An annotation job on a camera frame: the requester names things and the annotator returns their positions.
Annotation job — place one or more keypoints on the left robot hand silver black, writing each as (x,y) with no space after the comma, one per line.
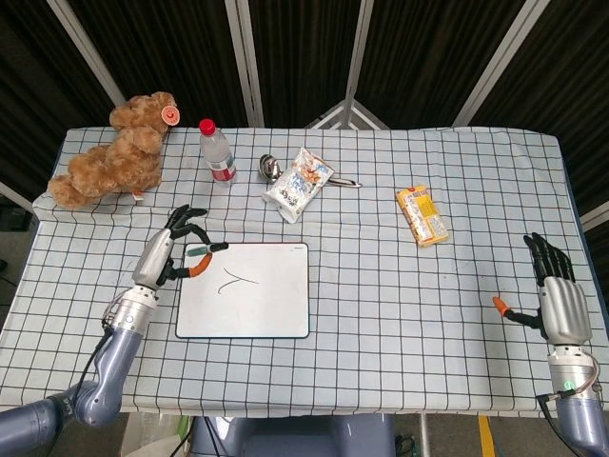
(151,259)

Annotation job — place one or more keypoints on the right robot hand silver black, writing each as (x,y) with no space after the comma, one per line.
(563,309)

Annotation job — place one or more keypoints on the green whiteboard marker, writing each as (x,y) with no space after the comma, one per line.
(211,248)

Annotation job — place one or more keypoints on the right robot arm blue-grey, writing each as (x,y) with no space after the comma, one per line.
(578,409)

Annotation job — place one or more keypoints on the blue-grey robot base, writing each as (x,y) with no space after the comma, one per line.
(295,435)

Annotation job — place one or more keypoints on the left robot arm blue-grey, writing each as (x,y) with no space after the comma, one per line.
(111,362)

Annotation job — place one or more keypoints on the brown plush dog toy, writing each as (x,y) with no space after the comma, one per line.
(114,162)

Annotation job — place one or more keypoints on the clear water bottle red cap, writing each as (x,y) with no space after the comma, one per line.
(216,152)

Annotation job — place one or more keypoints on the metal ladle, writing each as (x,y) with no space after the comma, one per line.
(269,167)

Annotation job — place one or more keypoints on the white snack bag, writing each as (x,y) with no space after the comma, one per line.
(300,185)

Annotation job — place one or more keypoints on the yellow biscuit pack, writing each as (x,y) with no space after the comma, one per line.
(422,216)

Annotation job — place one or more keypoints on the white black checkered tablecloth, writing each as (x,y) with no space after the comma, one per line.
(380,309)

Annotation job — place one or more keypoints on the white dry-erase board black frame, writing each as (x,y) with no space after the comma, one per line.
(266,309)

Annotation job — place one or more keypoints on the black folding screen white frame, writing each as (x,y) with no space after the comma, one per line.
(304,52)

